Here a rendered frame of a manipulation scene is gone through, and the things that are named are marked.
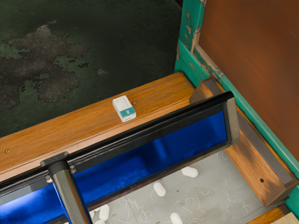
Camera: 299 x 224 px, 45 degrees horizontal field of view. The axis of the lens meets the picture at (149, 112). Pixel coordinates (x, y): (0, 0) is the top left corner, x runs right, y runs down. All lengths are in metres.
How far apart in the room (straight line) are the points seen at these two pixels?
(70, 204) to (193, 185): 0.47
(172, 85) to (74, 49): 1.28
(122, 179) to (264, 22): 0.39
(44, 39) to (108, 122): 1.44
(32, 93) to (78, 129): 1.13
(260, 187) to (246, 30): 0.31
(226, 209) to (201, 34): 0.40
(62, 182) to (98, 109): 0.51
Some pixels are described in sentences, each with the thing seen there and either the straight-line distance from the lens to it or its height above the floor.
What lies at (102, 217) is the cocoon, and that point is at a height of 0.76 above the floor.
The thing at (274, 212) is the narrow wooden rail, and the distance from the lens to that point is 0.81.
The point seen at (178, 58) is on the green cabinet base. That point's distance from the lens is 0.99.
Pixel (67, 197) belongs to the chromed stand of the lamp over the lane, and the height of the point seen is 1.12.
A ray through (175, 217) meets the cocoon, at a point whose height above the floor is 0.76.
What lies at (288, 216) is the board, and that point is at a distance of 0.80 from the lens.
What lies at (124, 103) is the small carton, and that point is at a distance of 0.87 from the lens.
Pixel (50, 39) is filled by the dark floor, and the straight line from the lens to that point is 2.24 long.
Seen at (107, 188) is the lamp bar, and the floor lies 1.07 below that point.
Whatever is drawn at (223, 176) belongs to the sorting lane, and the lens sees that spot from 0.84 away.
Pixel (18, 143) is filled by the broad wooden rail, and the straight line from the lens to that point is 0.87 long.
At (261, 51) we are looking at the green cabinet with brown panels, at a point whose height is 1.01.
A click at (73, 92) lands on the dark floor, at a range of 1.93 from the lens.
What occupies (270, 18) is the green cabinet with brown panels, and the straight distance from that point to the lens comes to 0.67.
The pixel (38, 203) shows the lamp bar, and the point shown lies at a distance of 0.43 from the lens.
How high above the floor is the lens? 1.47
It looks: 54 degrees down
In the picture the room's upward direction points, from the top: 3 degrees clockwise
